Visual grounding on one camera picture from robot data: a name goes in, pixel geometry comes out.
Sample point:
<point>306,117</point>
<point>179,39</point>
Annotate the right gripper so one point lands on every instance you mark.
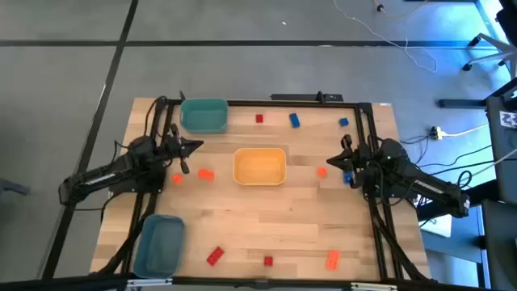
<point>357,161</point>

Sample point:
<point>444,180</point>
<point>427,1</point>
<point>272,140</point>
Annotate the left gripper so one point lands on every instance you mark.
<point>171,148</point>

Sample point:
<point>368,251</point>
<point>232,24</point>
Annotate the long blue block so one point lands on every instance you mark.
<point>295,120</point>
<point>347,178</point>

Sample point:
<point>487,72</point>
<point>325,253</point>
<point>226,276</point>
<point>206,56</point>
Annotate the small orange block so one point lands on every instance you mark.
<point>177,178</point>
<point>322,172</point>

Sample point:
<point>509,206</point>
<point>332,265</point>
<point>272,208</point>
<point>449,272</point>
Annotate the long orange block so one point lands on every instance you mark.
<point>206,174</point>
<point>333,260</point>

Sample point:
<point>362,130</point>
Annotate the small blue block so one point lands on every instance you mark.
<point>343,121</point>

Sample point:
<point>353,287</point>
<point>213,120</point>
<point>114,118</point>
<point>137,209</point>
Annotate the small red block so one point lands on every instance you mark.
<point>268,261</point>
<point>259,118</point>

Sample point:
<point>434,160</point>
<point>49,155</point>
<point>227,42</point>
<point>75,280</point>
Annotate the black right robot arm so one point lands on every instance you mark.
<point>436,188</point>

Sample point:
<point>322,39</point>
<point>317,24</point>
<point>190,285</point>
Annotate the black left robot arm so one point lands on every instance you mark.
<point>101,178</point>

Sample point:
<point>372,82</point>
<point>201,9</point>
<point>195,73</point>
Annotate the teal plastic bin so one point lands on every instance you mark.
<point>204,117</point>

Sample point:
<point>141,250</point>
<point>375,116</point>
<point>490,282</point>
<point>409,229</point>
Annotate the yellow plastic bin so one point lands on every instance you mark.
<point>250,178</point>

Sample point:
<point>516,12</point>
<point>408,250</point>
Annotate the white power adapter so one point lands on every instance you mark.
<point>435,132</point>

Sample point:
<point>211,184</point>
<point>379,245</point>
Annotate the blue-grey plastic bin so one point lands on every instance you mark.
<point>159,250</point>

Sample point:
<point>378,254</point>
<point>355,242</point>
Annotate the long red block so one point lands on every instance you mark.
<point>215,255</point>

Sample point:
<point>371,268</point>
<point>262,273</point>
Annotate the white paper sheet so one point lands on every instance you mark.
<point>438,227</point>

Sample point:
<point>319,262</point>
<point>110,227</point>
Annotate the black diagonal beam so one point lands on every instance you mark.
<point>484,188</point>

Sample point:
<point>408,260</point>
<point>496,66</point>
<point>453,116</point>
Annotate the black stand foot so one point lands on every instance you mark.
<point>476,103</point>

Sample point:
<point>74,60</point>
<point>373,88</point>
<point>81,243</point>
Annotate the grey cabinet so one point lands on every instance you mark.
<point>505,161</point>
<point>501,250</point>

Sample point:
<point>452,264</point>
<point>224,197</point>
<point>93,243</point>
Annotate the white fiducial tag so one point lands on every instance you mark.
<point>509,120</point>

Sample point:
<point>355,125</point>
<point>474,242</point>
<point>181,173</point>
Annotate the grey chair leg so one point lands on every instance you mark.
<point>12,186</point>

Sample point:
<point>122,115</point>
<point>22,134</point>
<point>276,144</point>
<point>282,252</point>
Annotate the black crossbeam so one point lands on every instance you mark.
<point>60,283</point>

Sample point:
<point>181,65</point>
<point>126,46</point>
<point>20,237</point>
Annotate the office chair with white base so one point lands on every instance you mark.
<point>509,20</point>

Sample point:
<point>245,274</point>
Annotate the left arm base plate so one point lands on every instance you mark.
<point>155,188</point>

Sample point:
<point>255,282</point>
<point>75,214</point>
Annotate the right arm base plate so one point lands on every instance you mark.
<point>385,195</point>

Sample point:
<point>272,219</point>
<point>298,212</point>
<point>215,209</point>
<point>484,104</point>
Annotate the black aluminium table frame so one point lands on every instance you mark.
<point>250,104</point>

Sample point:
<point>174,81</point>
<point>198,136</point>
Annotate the black mount bar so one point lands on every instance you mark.
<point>291,97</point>

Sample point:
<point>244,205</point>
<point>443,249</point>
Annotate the silver frame bracket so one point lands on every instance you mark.
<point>373,286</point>
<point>149,282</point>

